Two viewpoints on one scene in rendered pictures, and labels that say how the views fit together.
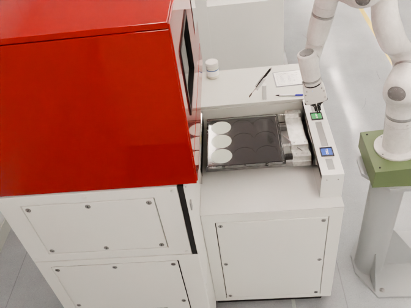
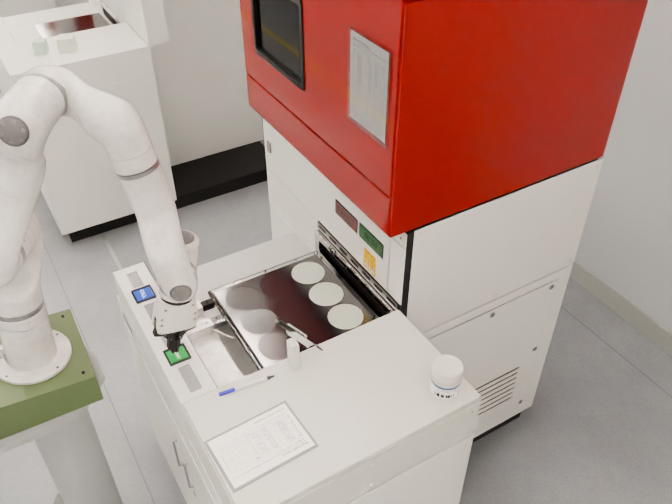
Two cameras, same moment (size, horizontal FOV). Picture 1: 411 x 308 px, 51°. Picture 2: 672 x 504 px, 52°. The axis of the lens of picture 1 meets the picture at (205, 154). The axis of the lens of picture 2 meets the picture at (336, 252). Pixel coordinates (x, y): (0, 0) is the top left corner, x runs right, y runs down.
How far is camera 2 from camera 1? 296 cm
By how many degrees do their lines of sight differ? 92
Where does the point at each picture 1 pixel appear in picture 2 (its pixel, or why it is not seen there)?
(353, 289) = (128, 484)
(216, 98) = (386, 336)
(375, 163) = (68, 322)
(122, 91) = not seen: outside the picture
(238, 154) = (285, 282)
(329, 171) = (134, 269)
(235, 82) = (382, 389)
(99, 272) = not seen: hidden behind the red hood
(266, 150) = (246, 301)
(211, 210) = (285, 240)
